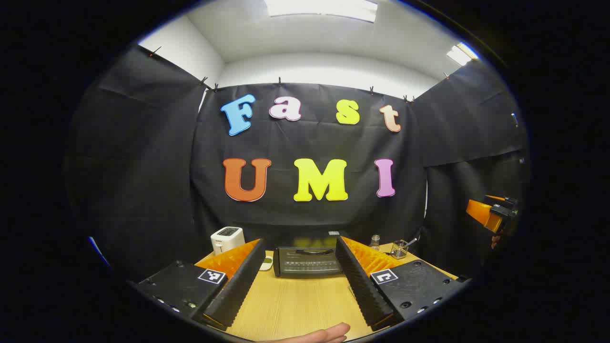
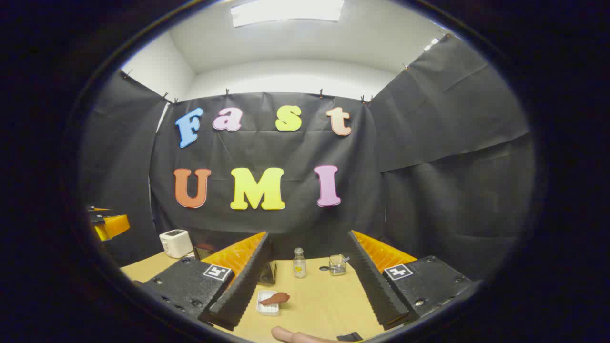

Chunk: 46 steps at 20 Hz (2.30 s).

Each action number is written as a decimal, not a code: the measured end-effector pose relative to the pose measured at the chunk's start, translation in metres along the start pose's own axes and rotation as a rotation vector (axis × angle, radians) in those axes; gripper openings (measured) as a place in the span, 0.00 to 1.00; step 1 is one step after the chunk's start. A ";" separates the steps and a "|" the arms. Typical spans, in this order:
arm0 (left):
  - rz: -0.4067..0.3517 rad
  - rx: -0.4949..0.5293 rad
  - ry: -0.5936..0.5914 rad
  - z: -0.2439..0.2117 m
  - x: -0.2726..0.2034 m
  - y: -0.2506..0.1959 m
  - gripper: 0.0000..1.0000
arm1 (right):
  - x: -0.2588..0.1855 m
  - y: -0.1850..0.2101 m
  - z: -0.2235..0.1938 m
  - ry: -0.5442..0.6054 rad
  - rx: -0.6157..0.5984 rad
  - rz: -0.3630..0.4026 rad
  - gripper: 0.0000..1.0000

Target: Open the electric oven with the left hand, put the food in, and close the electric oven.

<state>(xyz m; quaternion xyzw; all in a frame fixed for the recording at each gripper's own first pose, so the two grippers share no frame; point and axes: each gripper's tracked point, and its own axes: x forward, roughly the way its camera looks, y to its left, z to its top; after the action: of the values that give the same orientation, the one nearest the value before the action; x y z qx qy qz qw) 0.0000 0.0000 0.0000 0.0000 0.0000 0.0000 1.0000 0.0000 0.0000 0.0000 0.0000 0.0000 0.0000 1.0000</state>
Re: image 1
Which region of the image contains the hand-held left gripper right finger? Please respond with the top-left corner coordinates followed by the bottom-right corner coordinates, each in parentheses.
top-left (335, 235), bottom-right (472, 332)

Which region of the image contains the white toaster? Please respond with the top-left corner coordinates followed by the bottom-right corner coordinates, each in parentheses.
top-left (211, 226), bottom-right (245, 256)

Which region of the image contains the ceiling light panel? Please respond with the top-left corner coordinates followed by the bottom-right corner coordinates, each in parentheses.
top-left (264, 0), bottom-right (378, 23)
top-left (447, 43), bottom-right (478, 66)

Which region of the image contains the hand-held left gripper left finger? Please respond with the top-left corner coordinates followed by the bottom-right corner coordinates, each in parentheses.
top-left (128, 238), bottom-right (266, 330)

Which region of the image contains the black backdrop cloth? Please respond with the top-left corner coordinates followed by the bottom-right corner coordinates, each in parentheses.
top-left (64, 45), bottom-right (529, 282)

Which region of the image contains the black electric oven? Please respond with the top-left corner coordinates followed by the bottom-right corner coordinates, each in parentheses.
top-left (273, 231), bottom-right (356, 278)

